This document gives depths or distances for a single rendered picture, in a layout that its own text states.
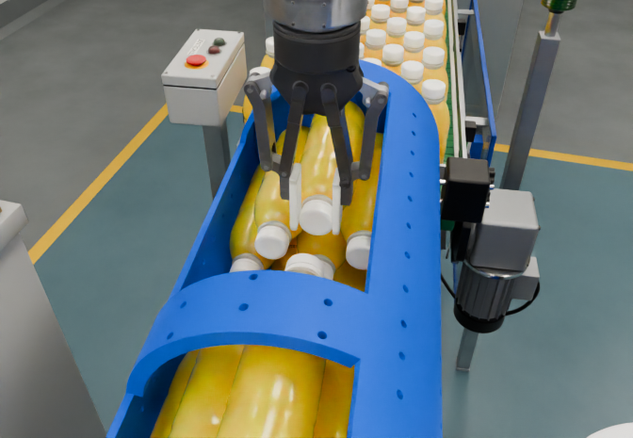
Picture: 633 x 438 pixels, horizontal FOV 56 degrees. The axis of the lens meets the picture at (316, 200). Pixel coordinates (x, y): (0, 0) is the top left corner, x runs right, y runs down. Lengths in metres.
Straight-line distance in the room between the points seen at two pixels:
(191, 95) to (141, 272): 1.28
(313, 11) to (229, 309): 0.24
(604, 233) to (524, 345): 0.71
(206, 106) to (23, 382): 0.58
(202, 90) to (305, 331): 0.70
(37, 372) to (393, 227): 0.80
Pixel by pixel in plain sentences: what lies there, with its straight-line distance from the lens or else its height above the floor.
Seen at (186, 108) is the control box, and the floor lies 1.04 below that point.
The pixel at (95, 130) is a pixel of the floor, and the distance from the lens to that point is 3.13.
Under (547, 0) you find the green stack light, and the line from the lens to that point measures 1.25.
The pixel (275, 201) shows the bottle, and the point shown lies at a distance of 0.70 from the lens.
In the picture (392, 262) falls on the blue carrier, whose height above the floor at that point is 1.21.
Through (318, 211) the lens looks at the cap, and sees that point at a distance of 0.63.
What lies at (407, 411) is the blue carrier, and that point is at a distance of 0.47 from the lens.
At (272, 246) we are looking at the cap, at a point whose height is 1.12.
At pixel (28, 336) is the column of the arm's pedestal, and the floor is 0.77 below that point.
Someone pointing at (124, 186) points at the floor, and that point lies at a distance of 2.70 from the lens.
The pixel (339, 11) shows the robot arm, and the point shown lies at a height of 1.41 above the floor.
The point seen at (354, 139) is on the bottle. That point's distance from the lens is 0.73.
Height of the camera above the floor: 1.59
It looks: 40 degrees down
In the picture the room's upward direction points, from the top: straight up
